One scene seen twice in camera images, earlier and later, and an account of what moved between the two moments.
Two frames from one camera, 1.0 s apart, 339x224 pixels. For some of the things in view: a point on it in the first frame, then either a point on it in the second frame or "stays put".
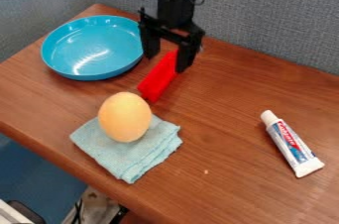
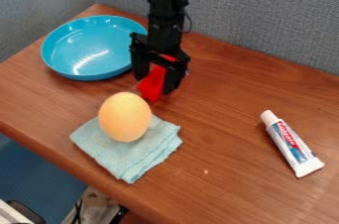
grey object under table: (95, 209) stays put
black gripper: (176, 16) → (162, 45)
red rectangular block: (160, 77) stays put
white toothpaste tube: (304, 160) stays put
